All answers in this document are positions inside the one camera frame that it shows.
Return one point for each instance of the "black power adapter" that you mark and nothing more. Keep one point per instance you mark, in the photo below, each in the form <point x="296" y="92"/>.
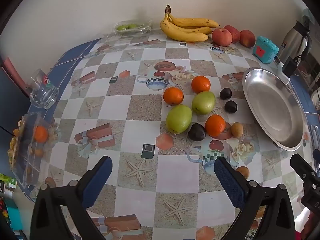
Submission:
<point x="289" y="67"/>

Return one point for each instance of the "small green fruit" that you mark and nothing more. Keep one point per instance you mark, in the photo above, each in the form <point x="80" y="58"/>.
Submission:
<point x="121" y="27"/>
<point x="132" y="26"/>

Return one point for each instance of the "yellow banana bunch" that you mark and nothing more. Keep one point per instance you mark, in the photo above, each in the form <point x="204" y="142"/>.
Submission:
<point x="185" y="33"/>

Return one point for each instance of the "steel thermos jug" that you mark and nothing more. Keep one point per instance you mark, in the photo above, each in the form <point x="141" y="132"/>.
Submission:
<point x="293" y="40"/>

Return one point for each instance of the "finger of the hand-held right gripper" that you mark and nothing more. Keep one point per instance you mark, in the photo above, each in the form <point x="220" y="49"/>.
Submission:
<point x="305" y="170"/>

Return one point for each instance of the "clear plastic clamshell container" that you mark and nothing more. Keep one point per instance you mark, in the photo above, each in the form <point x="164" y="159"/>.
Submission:
<point x="140" y="28"/>

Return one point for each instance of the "clear glass mug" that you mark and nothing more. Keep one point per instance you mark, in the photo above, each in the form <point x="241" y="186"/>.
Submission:
<point x="42" y="97"/>

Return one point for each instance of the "red peach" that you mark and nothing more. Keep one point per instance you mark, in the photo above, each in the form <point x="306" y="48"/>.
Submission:
<point x="247" y="38"/>
<point x="222" y="37"/>
<point x="235" y="32"/>

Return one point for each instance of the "clear plastic box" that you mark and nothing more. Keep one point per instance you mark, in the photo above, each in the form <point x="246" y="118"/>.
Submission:
<point x="27" y="160"/>

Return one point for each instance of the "dark plum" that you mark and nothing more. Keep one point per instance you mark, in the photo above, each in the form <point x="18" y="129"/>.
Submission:
<point x="196" y="131"/>
<point x="225" y="93"/>
<point x="230" y="106"/>

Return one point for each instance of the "printed checkered tablecloth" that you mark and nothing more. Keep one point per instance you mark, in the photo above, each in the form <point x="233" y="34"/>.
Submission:
<point x="175" y="170"/>

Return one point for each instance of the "green apple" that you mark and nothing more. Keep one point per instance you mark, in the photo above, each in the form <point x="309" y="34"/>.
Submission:
<point x="203" y="102"/>

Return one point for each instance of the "small brown fruit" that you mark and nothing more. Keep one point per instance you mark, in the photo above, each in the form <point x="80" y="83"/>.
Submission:
<point x="242" y="172"/>
<point x="237" y="129"/>

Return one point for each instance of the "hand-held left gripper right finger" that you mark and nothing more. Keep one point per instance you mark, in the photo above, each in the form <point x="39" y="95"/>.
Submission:
<point x="228" y="180"/>

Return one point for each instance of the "round steel plate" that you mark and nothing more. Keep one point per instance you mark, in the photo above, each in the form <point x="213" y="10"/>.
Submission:
<point x="272" y="105"/>

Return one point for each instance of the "reddish wooden bar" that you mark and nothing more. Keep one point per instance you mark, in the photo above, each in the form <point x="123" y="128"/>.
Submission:
<point x="11" y="70"/>

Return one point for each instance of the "boxed orange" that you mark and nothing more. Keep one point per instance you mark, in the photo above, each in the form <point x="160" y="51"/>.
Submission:
<point x="40" y="133"/>

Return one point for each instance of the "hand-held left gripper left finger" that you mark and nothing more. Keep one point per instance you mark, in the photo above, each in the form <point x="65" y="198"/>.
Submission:
<point x="98" y="180"/>

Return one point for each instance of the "teal plastic box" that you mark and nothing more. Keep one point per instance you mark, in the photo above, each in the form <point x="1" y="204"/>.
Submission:
<point x="265" y="48"/>

